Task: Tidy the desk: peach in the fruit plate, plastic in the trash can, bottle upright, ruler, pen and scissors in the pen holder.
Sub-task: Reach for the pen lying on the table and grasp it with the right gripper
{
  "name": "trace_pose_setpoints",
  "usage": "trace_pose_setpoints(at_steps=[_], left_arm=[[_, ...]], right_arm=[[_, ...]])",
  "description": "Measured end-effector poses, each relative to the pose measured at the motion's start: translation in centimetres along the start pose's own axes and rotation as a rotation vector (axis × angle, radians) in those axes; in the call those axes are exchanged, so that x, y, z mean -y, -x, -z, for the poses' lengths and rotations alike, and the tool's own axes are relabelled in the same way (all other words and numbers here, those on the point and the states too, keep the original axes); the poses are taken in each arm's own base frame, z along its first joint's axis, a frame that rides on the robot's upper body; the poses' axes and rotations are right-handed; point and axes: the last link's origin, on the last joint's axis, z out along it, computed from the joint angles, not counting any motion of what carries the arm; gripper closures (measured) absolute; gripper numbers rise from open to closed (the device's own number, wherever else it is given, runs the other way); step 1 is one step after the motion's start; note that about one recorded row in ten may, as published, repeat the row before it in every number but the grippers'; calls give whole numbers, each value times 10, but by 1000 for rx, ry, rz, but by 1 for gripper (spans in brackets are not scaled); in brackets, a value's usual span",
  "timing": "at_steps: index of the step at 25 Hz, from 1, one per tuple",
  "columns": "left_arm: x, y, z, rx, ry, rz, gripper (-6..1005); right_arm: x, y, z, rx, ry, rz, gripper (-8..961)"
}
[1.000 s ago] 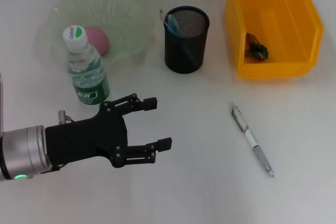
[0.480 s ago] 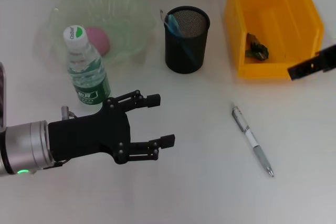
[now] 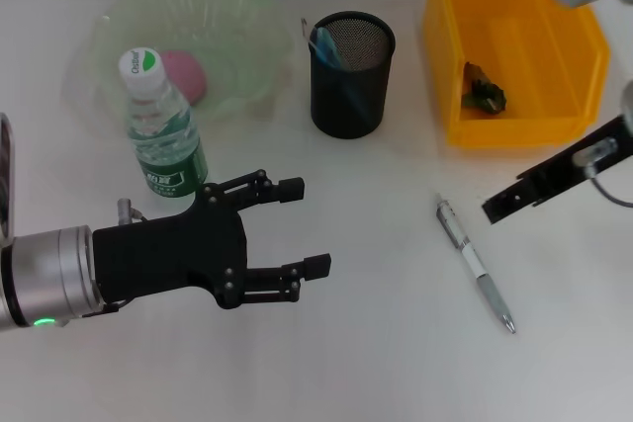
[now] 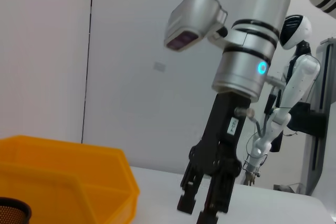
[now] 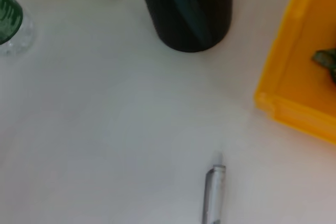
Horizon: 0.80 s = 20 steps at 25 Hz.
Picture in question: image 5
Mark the silver white pen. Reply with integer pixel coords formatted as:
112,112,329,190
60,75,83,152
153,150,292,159
201,151,226,224

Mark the green plastic wrapper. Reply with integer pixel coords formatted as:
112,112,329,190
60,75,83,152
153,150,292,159
311,47,336,86

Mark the clear green-label water bottle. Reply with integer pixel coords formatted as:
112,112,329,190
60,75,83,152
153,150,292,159
0,0,35,57

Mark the black mesh pen holder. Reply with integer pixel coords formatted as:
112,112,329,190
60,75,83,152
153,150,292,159
134,0,234,53

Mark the yellow plastic bin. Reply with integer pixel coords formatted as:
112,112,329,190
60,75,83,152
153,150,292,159
253,0,336,145

